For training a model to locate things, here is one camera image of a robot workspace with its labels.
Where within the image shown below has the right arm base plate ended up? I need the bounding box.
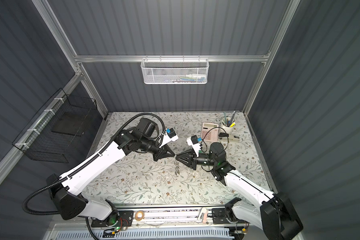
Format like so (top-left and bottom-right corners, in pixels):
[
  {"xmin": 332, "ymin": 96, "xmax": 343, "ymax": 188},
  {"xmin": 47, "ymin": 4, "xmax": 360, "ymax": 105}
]
[{"xmin": 208, "ymin": 208, "xmax": 249, "ymax": 225}]

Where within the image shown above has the pink calculator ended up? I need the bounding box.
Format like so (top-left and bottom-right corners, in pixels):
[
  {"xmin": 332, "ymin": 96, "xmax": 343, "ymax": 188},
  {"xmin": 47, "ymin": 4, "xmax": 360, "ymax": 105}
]
[{"xmin": 201, "ymin": 122, "xmax": 219, "ymax": 143}]

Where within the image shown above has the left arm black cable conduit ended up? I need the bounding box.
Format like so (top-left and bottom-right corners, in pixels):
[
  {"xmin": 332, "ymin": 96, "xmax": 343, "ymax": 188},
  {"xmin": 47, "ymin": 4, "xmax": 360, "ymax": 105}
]
[{"xmin": 22, "ymin": 112, "xmax": 166, "ymax": 216}]

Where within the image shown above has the white pink small device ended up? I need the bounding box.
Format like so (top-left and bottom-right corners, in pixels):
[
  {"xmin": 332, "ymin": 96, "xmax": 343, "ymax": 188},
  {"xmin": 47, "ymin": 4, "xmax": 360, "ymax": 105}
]
[{"xmin": 198, "ymin": 208, "xmax": 208, "ymax": 224}]

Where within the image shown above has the white wire mesh basket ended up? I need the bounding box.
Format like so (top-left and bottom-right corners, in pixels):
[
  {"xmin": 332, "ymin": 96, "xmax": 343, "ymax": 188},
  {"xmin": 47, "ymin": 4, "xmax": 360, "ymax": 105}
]
[{"xmin": 141, "ymin": 58, "xmax": 210, "ymax": 85}]

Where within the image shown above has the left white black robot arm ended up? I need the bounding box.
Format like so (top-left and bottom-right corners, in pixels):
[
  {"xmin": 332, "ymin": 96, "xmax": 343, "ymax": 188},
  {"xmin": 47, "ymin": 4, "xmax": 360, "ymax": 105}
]
[{"xmin": 50, "ymin": 118, "xmax": 179, "ymax": 226}]

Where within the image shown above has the black wire basket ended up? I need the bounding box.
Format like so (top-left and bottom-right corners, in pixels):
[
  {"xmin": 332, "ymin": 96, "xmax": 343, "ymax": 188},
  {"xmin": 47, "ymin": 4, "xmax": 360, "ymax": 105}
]
[{"xmin": 12, "ymin": 92, "xmax": 102, "ymax": 164}]

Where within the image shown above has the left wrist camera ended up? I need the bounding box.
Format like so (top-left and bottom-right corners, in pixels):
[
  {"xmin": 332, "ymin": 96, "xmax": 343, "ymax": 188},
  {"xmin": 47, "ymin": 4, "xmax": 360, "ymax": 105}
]
[{"xmin": 160, "ymin": 128, "xmax": 179, "ymax": 148}]

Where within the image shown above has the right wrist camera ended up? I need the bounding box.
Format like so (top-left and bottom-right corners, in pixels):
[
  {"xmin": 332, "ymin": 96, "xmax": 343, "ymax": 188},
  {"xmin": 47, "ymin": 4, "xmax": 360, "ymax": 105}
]
[{"xmin": 187, "ymin": 135, "xmax": 202, "ymax": 157}]

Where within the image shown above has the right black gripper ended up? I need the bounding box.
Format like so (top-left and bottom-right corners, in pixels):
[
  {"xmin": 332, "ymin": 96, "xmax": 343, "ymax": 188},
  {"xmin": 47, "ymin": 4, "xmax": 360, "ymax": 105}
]
[{"xmin": 176, "ymin": 149, "xmax": 217, "ymax": 172}]

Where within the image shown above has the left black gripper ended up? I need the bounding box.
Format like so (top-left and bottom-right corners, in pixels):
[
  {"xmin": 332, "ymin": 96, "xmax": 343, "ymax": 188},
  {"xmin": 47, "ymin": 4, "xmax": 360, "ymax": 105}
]
[{"xmin": 140, "ymin": 136, "xmax": 177, "ymax": 162}]

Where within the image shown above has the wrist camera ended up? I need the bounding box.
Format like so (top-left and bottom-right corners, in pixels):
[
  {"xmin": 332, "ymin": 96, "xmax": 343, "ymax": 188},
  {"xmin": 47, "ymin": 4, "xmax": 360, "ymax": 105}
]
[
  {"xmin": 160, "ymin": 128, "xmax": 179, "ymax": 148},
  {"xmin": 187, "ymin": 135, "xmax": 202, "ymax": 157}
]

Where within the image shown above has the black white stapler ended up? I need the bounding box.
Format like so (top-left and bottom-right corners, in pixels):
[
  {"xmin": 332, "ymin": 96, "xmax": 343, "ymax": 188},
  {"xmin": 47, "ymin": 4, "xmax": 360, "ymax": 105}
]
[{"xmin": 218, "ymin": 133, "xmax": 240, "ymax": 143}]

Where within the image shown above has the tape roll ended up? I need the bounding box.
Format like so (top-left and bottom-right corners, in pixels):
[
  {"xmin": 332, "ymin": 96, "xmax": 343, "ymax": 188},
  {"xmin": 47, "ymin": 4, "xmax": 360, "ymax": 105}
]
[{"xmin": 135, "ymin": 210, "xmax": 145, "ymax": 222}]

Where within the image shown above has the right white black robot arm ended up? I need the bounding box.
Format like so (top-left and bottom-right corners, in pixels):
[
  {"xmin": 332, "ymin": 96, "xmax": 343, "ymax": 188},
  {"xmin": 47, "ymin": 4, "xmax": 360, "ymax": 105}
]
[{"xmin": 176, "ymin": 142, "xmax": 304, "ymax": 240}]

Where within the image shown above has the white pen cup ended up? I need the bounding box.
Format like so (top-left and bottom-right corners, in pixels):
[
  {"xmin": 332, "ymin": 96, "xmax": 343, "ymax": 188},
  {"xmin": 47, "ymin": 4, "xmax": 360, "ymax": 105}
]
[{"xmin": 220, "ymin": 111, "xmax": 237, "ymax": 135}]

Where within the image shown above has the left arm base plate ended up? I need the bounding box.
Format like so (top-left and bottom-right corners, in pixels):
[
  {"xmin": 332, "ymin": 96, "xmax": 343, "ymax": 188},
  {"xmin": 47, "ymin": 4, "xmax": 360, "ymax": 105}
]
[{"xmin": 91, "ymin": 211, "xmax": 134, "ymax": 228}]

